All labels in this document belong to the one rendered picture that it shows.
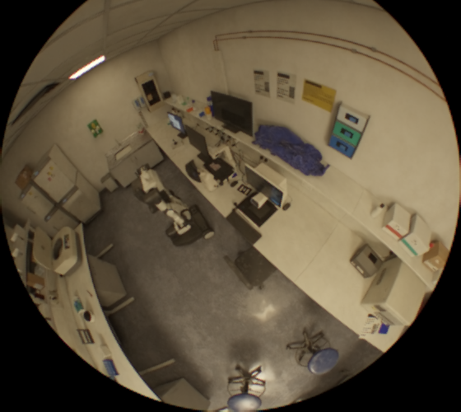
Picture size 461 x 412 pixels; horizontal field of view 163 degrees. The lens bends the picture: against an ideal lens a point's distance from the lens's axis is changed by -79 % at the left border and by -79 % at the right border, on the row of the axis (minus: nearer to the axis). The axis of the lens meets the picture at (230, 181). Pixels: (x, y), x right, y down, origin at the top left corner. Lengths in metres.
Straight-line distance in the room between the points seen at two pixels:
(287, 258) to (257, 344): 1.38
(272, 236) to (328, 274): 0.74
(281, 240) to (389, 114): 1.49
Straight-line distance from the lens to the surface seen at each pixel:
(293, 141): 1.59
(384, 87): 1.32
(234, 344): 2.54
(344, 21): 1.36
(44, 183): 3.93
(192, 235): 2.51
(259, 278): 1.90
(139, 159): 3.79
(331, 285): 1.80
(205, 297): 2.47
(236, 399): 2.19
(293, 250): 1.72
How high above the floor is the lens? 2.38
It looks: 51 degrees down
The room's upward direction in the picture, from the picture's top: 12 degrees counter-clockwise
